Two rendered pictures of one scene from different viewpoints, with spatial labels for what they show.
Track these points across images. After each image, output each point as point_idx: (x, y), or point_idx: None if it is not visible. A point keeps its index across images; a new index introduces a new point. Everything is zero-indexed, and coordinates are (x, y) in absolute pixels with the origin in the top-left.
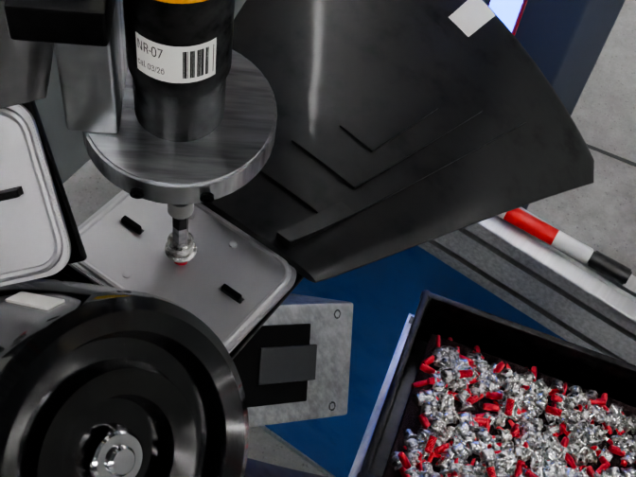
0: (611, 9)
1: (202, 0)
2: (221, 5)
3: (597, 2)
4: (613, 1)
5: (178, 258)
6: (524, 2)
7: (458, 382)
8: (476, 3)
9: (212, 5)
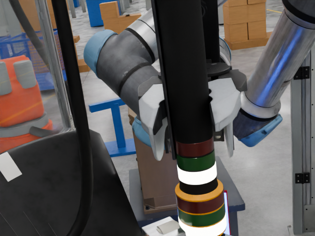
0: (236, 235)
1: (222, 233)
2: (222, 235)
3: (231, 235)
4: (235, 232)
5: None
6: (230, 234)
7: None
8: (228, 235)
9: (221, 235)
